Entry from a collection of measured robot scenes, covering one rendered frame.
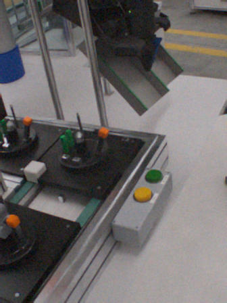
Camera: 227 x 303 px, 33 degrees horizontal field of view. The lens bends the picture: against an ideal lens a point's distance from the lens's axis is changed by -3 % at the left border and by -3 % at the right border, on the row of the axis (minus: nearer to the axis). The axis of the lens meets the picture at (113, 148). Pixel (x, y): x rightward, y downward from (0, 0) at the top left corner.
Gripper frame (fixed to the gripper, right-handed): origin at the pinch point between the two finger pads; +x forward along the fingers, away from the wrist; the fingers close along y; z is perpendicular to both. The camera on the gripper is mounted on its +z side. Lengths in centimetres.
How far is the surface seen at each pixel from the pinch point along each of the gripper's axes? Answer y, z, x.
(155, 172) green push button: 5.9, -1.9, 28.2
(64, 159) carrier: 10.8, 21.4, 25.3
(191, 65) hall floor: -259, 74, 125
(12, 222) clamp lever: 39.8, 13.8, 18.0
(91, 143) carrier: 1.3, 18.7, 26.4
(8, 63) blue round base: -50, 94, 29
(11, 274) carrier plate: 45, 14, 28
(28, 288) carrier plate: 47, 9, 28
